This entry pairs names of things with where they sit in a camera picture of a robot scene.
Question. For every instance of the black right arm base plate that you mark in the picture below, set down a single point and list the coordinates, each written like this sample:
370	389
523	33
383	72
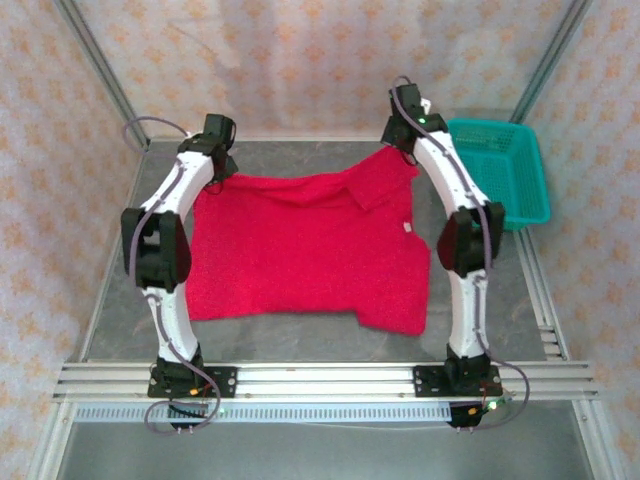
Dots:
425	382

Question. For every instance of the thin aluminium table edge rail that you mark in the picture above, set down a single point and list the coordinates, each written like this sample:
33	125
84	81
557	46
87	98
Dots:
89	340

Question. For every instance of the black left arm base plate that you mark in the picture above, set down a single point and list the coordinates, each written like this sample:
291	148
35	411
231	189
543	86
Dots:
227	382

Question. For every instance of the aluminium frame leg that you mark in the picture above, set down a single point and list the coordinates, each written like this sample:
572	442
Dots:
600	450
50	450

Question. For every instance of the aluminium frame post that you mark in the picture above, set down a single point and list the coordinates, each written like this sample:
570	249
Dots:
550	55
102	70

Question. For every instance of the red t-shirt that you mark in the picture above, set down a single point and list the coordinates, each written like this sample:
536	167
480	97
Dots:
300	250

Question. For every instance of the grooved aluminium side rail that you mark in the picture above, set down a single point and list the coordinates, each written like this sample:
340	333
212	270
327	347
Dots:
547	320

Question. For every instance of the wide aluminium base rail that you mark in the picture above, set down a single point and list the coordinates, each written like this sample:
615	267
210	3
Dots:
325	382

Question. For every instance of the teal plastic basket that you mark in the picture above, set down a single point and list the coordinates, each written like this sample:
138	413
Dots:
520	170

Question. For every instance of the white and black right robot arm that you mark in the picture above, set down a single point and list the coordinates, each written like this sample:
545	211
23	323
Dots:
467	320

